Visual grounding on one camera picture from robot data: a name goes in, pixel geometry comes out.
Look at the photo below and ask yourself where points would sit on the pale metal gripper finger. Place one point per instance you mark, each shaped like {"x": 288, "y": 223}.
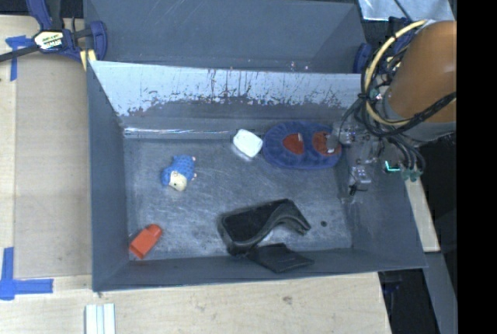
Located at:
{"x": 341, "y": 140}
{"x": 361, "y": 177}

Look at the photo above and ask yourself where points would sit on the white rounded block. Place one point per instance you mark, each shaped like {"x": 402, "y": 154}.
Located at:
{"x": 247, "y": 143}

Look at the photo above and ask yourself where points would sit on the black flat wallet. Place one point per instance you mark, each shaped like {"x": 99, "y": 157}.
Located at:
{"x": 283, "y": 258}

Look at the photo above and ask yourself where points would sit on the grey metal bin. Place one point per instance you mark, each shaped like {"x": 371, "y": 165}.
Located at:
{"x": 233, "y": 33}

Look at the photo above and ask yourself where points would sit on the blue toy hedgehog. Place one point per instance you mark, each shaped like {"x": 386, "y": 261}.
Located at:
{"x": 179, "y": 173}

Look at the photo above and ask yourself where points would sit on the orange-red plastic block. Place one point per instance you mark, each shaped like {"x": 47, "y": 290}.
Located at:
{"x": 145, "y": 241}

